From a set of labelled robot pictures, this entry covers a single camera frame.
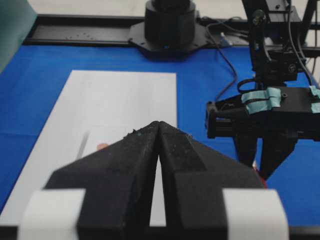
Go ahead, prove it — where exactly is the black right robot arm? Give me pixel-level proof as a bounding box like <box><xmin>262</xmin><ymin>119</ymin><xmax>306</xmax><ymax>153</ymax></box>
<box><xmin>205</xmin><ymin>0</ymin><xmax>320</xmax><ymax>179</ymax></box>

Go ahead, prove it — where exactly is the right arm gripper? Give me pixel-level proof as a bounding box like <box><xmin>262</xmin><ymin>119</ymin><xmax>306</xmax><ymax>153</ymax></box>
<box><xmin>206</xmin><ymin>94</ymin><xmax>320</xmax><ymax>179</ymax></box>

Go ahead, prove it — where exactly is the red handled soldering iron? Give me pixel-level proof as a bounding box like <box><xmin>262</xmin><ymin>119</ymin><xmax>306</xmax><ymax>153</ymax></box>
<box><xmin>76</xmin><ymin>131</ymin><xmax>90</xmax><ymax>160</ymax></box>

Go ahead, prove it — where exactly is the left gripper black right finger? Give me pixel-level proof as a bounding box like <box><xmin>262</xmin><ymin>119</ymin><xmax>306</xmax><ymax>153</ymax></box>
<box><xmin>158</xmin><ymin>121</ymin><xmax>264</xmax><ymax>240</ymax></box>

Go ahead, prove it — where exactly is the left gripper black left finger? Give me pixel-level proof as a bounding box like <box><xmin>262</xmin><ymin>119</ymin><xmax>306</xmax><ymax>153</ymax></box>
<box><xmin>45</xmin><ymin>121</ymin><xmax>160</xmax><ymax>240</ymax></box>

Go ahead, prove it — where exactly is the thin black camera cable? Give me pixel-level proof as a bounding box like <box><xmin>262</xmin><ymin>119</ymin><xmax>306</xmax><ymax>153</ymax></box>
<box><xmin>204</xmin><ymin>17</ymin><xmax>251</xmax><ymax>102</ymax></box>

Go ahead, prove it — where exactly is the black aluminium frame rail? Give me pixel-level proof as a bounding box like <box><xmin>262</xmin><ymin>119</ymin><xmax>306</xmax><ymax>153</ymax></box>
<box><xmin>22</xmin><ymin>13</ymin><xmax>320</xmax><ymax>57</ymax></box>

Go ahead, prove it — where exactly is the large white base board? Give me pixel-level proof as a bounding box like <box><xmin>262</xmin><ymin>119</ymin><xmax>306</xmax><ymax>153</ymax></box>
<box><xmin>0</xmin><ymin>70</ymin><xmax>177</xmax><ymax>226</ymax></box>

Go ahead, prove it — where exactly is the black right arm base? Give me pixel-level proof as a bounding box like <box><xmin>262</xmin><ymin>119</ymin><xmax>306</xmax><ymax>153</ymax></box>
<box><xmin>128</xmin><ymin>0</ymin><xmax>210</xmax><ymax>56</ymax></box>

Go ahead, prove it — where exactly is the right wrist camera with tape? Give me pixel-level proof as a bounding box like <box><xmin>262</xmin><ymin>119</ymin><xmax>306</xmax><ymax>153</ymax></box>
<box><xmin>241</xmin><ymin>85</ymin><xmax>320</xmax><ymax>115</ymax></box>

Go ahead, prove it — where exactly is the blue table cloth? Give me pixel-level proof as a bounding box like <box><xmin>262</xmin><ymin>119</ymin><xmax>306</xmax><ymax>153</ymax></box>
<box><xmin>0</xmin><ymin>45</ymin><xmax>320</xmax><ymax>226</ymax></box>

